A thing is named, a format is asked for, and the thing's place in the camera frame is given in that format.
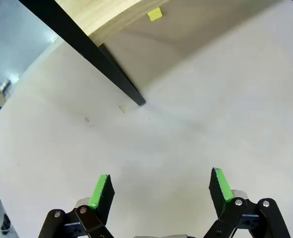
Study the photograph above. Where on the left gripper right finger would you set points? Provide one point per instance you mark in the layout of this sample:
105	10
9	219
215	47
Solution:
220	196

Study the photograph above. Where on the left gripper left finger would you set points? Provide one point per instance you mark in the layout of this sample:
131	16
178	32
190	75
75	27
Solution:
104	198

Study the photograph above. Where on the clear tape scrap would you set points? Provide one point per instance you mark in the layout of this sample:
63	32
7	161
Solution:
122	109

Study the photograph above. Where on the yellow paper scrap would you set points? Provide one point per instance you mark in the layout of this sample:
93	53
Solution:
155	14

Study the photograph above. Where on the black frame wooden shelf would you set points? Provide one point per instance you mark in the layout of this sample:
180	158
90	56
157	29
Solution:
85	47

